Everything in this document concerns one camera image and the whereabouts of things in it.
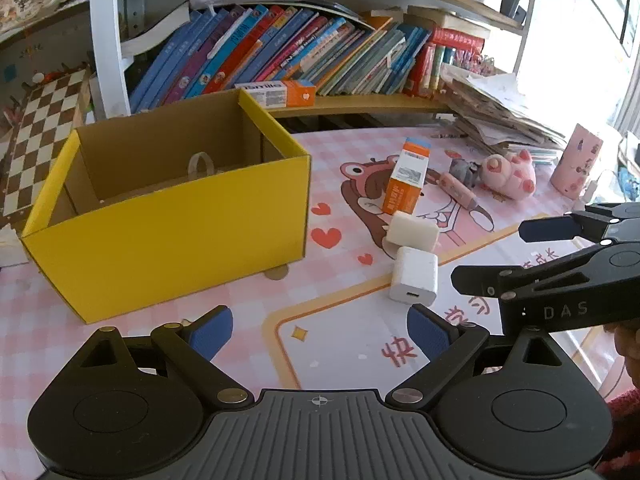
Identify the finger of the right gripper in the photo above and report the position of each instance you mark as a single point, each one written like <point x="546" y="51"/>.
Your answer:
<point x="490" y="279"/>
<point x="584" y="224"/>

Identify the white usmile toothpaste box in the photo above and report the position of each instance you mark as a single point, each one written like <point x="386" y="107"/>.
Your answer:
<point x="408" y="176"/>

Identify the white power adapter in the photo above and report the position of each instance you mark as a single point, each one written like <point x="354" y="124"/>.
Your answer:
<point x="415" y="277"/>

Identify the person's hand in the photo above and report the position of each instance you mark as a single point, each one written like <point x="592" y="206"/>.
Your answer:
<point x="626" y="340"/>

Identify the pink plush paw toy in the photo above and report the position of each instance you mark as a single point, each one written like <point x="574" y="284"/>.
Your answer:
<point x="512" y="176"/>

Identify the clear tape roll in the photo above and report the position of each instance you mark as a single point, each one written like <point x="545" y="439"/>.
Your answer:
<point x="200" y="165"/>

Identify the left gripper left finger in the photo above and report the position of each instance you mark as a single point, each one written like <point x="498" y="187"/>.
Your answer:
<point x="190" y="350"/>

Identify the yellow cardboard box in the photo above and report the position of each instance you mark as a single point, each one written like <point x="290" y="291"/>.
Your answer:
<point x="118" y="226"/>

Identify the pink highlighter pen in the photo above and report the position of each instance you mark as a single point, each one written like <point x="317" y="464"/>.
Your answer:
<point x="457" y="190"/>

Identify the white eraser block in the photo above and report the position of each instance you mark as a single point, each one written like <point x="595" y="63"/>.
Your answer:
<point x="411" y="231"/>

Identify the pink patterned cup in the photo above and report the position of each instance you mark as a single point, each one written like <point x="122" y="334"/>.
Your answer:
<point x="572" y="172"/>

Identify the grey toy car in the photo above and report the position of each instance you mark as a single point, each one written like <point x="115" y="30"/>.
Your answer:
<point x="468" y="173"/>

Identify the pink cartoon desk mat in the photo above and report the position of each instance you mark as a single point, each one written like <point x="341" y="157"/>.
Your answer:
<point x="328" y="323"/>

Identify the stack of papers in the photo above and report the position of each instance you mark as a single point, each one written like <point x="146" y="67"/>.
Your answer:
<point x="492" y="110"/>

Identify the row of books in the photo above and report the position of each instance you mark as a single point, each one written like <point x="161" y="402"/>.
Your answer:
<point x="342" y="53"/>

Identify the orange white box on shelf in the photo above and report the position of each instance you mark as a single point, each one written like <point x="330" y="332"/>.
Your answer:
<point x="281" y="94"/>

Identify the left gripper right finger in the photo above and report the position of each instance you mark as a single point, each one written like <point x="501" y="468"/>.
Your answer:
<point x="450" y="351"/>

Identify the brown white chessboard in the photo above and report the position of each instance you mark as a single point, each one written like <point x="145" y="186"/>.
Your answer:
<point x="53" y="110"/>

